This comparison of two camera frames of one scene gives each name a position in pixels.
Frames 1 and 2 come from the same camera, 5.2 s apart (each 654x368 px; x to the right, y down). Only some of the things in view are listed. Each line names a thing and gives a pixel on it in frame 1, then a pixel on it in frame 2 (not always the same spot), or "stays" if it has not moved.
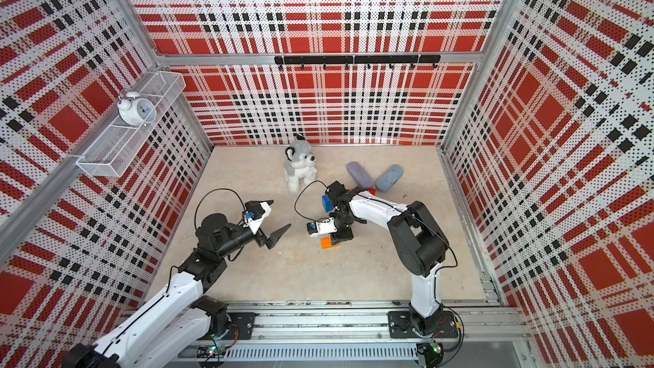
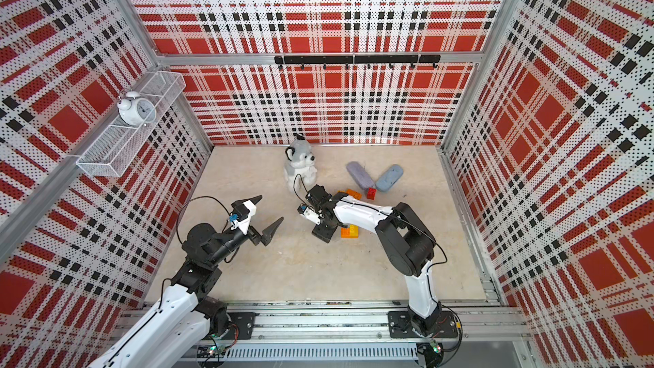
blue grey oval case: (393, 174) stays
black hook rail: (355, 60) stays
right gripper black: (340, 237) → (322, 233)
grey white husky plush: (300, 163) stays
